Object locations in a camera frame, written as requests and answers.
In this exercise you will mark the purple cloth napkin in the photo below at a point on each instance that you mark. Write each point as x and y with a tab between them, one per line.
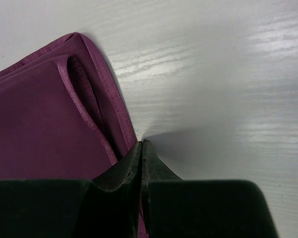
61	114

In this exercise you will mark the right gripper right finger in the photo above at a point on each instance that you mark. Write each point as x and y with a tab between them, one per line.
177	208

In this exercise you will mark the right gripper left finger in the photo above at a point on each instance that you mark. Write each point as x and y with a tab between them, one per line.
105	207

